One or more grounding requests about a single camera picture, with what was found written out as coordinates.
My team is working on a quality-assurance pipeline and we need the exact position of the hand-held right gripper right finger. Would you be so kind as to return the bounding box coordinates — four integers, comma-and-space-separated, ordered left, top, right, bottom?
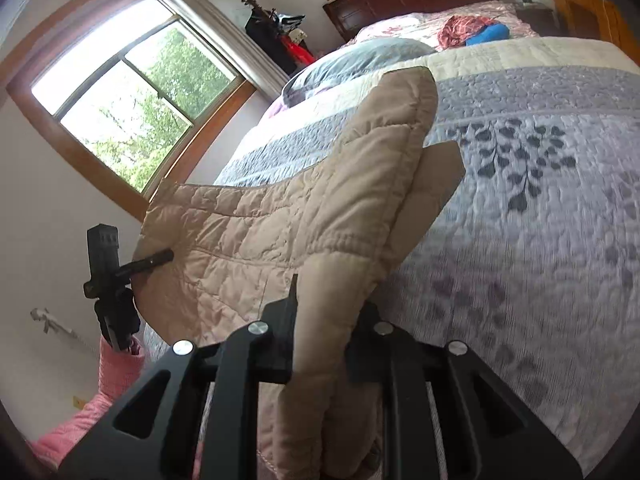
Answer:
345, 300, 583, 480

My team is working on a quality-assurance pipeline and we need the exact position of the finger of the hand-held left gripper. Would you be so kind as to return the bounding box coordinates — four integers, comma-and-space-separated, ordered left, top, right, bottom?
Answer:
117, 249, 175, 277

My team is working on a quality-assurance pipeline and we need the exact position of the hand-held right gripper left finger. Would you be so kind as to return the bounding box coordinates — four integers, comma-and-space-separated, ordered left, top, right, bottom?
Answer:
57, 274, 301, 480

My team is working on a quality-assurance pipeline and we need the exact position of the tan quilted jacket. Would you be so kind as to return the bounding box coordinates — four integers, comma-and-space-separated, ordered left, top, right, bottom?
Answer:
134, 66, 466, 480

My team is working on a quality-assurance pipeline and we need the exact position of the person's left forearm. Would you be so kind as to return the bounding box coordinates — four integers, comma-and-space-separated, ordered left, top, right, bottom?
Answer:
97, 335, 148, 411

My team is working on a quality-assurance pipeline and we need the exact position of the large wooden framed window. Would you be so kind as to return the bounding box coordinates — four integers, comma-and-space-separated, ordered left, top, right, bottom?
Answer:
5, 0, 258, 221

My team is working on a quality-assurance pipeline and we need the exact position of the grey patterned quilt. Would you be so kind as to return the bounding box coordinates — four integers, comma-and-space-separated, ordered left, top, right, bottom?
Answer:
212, 37, 640, 480

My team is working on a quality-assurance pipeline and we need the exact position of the person's pink checkered clothing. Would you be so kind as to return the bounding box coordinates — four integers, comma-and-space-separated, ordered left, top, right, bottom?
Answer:
27, 395, 126, 478

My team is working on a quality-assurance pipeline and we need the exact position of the beige curtain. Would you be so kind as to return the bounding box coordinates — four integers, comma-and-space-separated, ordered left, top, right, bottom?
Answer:
150, 0, 293, 98

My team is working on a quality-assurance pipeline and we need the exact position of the black hanging coat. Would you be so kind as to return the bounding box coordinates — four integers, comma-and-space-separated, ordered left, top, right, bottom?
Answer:
245, 10, 301, 73

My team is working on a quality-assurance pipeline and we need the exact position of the red hanging garment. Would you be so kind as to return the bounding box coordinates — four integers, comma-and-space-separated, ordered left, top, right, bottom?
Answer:
282, 35, 316, 66

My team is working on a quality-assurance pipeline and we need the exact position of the black and white cap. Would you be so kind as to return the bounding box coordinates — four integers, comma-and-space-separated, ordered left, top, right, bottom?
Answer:
272, 12, 306, 31

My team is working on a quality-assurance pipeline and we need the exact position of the grey-blue pillow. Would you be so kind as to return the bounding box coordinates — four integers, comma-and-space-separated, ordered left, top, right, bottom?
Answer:
282, 39, 438, 108

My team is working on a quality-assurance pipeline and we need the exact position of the pink floral bedsheet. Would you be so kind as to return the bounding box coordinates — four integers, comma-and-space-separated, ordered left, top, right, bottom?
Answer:
352, 1, 541, 53

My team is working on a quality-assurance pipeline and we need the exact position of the red patterned cloth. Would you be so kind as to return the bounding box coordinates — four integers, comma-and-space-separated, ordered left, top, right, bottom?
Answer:
437, 15, 501, 51

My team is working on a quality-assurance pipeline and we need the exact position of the blue cloth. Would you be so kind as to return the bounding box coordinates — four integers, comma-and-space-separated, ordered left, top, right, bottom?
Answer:
466, 24, 510, 47

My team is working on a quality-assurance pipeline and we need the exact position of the dark nightstand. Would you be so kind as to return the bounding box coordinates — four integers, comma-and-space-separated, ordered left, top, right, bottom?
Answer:
515, 2, 556, 36

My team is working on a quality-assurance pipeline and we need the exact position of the wooden desk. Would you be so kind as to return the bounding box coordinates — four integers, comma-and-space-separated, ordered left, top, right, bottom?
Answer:
545, 0, 640, 66

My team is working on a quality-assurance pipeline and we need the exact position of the grey wall fitting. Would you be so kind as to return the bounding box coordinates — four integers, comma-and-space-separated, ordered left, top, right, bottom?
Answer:
30, 307, 76, 341

